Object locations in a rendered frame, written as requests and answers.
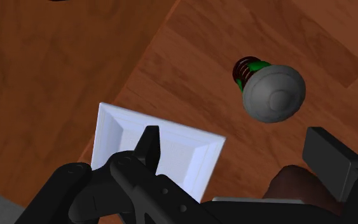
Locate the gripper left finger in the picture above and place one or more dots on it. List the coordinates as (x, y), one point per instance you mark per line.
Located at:
(129, 180)

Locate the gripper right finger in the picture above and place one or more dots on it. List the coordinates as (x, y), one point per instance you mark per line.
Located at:
(336, 161)

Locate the white square plate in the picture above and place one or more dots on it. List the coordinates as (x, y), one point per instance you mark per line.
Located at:
(185, 155)

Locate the green jar with grey lid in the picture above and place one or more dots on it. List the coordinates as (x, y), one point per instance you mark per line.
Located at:
(271, 93)

